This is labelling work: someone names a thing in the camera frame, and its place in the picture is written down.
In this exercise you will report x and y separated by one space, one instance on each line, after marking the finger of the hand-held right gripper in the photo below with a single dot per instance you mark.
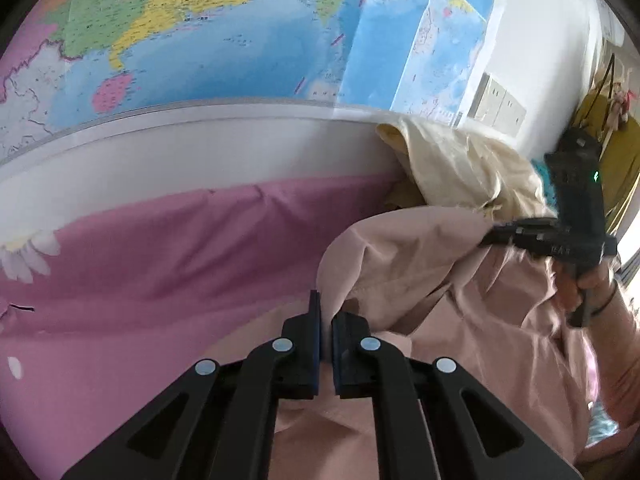
515 236

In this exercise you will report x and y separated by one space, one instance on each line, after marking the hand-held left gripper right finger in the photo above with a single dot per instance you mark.
341 360

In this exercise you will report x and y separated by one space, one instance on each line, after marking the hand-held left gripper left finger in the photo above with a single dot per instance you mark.
316 355

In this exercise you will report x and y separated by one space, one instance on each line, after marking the dusty pink shirt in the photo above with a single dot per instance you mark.
425 270

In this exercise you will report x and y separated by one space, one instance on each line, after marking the person's right forearm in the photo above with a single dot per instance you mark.
620 350

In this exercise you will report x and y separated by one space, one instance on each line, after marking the person's right hand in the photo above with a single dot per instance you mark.
567 287

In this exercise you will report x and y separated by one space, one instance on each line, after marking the teal cloth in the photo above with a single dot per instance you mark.
546 185

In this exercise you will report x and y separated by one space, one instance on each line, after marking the mustard yellow bag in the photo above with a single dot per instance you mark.
622 160

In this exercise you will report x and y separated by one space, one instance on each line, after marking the cream cloth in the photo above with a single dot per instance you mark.
450 165

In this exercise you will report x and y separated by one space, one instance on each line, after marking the small plush toy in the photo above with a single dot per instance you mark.
622 97

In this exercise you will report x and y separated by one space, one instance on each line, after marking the pink floral bedsheet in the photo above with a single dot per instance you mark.
150 270

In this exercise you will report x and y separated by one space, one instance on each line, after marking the white headboard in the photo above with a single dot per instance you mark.
200 150

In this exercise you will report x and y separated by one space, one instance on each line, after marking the white wall socket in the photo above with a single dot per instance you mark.
487 95
511 110

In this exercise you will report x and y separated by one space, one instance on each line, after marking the small wall map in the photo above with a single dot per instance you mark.
440 55

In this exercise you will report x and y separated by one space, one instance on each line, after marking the large colourful wall map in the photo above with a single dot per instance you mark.
210 45

